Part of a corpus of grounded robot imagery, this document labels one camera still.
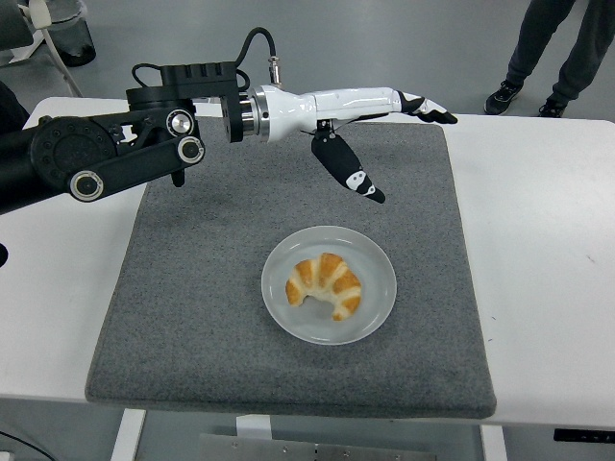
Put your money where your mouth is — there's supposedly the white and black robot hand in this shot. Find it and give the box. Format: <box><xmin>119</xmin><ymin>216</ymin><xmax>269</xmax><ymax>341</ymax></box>
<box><xmin>261</xmin><ymin>85</ymin><xmax>458</xmax><ymax>206</ymax></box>

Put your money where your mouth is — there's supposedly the golden croissant bread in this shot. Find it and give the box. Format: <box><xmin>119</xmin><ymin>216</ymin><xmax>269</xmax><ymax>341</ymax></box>
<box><xmin>284</xmin><ymin>252</ymin><xmax>362</xmax><ymax>322</ymax></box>

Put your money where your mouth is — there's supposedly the grey round plate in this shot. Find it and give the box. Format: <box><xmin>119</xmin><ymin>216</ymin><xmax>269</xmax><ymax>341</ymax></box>
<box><xmin>260</xmin><ymin>225</ymin><xmax>399</xmax><ymax>346</ymax></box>

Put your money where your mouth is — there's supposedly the grey metal plate with screws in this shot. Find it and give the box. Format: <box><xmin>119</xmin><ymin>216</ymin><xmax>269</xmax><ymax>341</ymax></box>
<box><xmin>198</xmin><ymin>433</ymin><xmax>438</xmax><ymax>461</ymax></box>

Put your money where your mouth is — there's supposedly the person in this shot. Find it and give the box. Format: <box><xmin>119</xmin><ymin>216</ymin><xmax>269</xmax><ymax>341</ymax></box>
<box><xmin>483</xmin><ymin>0</ymin><xmax>615</xmax><ymax>118</ymax></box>

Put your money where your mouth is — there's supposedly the grey felt mat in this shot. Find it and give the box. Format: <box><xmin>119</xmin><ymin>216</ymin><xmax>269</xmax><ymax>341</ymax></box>
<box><xmin>84</xmin><ymin>119</ymin><xmax>498</xmax><ymax>420</ymax></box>

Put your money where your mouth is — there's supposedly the black trash bin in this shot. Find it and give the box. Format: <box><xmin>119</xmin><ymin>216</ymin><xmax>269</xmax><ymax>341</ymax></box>
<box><xmin>47</xmin><ymin>0</ymin><xmax>97</xmax><ymax>67</ymax></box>

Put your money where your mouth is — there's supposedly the black rounded object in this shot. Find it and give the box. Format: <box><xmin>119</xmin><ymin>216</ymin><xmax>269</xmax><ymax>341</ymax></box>
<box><xmin>0</xmin><ymin>81</ymin><xmax>31</xmax><ymax>134</ymax></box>

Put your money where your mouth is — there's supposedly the white table leg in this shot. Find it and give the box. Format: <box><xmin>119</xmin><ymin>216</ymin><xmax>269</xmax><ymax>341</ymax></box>
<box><xmin>110</xmin><ymin>407</ymin><xmax>147</xmax><ymax>461</ymax></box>
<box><xmin>480</xmin><ymin>425</ymin><xmax>508</xmax><ymax>461</ymax></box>

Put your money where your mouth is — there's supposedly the black table control panel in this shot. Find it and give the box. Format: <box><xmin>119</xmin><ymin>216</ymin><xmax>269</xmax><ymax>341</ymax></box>
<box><xmin>553</xmin><ymin>427</ymin><xmax>615</xmax><ymax>443</ymax></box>

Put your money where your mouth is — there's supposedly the white table bracket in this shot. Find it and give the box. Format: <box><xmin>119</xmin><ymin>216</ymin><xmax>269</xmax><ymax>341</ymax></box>
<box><xmin>234</xmin><ymin>415</ymin><xmax>274</xmax><ymax>439</ymax></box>

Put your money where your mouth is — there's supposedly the black floor cable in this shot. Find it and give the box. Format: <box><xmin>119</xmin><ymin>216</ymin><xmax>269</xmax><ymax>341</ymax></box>
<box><xmin>0</xmin><ymin>429</ymin><xmax>23</xmax><ymax>455</ymax></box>

